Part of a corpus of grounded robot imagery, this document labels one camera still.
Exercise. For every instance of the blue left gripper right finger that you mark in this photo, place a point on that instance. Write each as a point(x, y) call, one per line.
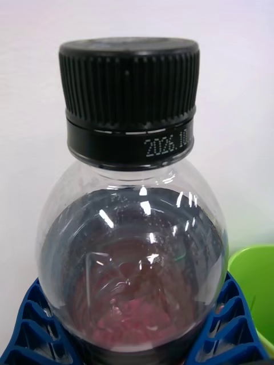
point(228, 322)

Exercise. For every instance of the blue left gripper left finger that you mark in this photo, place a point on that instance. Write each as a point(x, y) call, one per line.
point(37, 328)

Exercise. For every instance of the black-capped dark drink bottle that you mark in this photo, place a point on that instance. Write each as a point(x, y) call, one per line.
point(131, 199)

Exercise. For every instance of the green plastic bin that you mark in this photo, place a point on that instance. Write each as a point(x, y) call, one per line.
point(254, 288)

